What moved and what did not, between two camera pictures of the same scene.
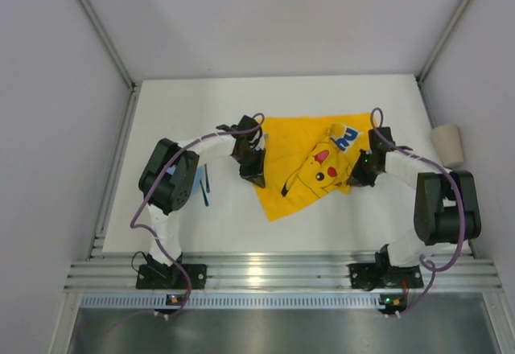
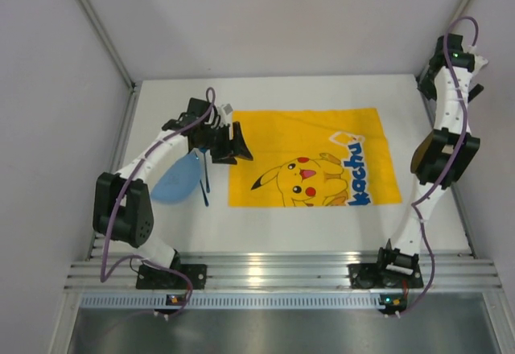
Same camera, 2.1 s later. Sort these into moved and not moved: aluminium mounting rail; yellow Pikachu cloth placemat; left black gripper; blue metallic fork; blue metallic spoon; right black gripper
Moved: right black gripper; yellow Pikachu cloth placemat; left black gripper
Not moved: blue metallic spoon; blue metallic fork; aluminium mounting rail
